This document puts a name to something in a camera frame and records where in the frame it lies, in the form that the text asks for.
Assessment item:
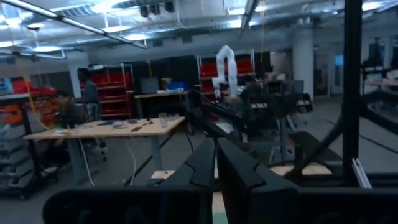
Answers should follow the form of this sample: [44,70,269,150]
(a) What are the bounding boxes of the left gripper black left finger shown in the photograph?
[160,136,216,191]

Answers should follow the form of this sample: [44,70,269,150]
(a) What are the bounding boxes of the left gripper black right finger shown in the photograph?
[217,138,300,224]

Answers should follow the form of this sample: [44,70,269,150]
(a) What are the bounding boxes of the mint green ribbed bowl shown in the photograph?
[213,211,229,224]

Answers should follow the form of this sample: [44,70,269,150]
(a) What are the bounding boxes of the wooden workbench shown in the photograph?
[133,90,191,119]

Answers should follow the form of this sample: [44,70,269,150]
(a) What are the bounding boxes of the wooden table grey legs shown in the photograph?
[22,116,187,187]

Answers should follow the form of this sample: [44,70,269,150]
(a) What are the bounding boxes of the blue box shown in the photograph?
[166,81,190,92]

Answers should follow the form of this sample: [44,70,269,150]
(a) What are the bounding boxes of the black equipment cart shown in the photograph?
[245,78,314,163]

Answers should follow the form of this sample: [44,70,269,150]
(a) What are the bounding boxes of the black cabinet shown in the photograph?
[130,55,201,95]

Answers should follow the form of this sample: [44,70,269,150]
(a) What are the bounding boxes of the rack with red bins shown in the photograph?
[198,49,257,96]
[88,63,136,121]

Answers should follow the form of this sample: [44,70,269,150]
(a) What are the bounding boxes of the silver aluminium extrusion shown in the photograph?
[351,157,373,190]

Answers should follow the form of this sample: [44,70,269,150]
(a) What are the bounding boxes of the person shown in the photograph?
[76,67,101,107]
[46,90,86,167]

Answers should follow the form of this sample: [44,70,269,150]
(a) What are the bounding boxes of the grey ceiling conduit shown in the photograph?
[0,0,149,50]

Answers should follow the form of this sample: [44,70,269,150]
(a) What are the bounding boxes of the shelf with orange bins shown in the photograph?
[0,77,62,200]

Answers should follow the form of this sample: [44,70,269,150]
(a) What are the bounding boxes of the white hanging cable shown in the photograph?
[78,138,96,188]

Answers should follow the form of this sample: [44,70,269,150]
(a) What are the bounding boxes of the black aluminium table frame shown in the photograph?
[279,0,398,190]

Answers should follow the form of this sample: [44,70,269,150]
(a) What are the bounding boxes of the yellow hanging cable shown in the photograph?
[13,57,52,132]

